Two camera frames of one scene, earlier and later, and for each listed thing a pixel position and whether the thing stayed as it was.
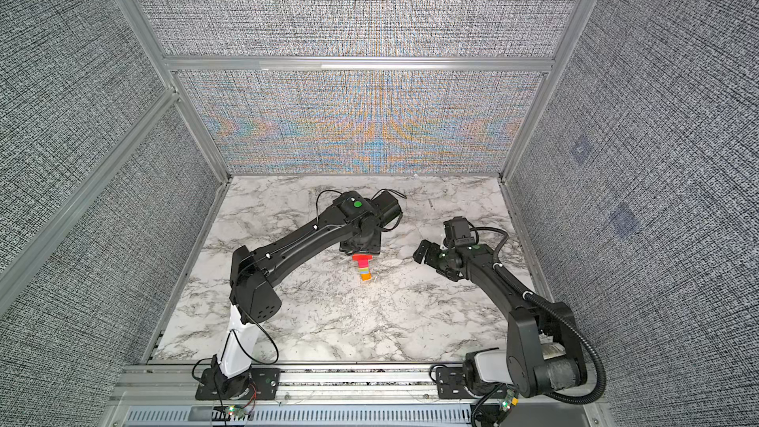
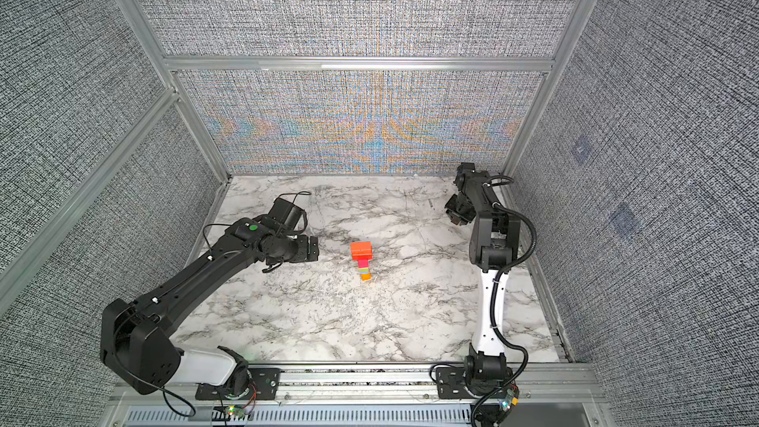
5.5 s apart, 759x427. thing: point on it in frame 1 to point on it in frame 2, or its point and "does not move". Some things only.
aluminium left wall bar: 67,216 does not move
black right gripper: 431,258 to 453,213
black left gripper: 376,249 to 305,253
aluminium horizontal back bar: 357,63 does not move
